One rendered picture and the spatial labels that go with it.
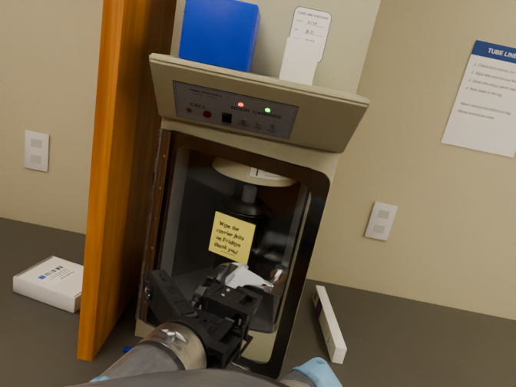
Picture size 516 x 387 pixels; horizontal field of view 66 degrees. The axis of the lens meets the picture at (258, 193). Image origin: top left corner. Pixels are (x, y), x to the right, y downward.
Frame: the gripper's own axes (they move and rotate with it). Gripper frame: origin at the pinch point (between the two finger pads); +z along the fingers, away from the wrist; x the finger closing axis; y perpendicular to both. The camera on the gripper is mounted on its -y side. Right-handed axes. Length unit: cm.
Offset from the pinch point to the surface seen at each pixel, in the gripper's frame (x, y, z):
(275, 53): 34.7, -5.5, 11.1
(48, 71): 19, -78, 30
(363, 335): -26, 23, 39
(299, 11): 41.6, -3.2, 11.9
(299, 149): 19.9, 1.6, 13.7
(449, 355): -26, 43, 45
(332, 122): 26.4, 7.4, 7.5
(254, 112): 25.4, -4.3, 4.1
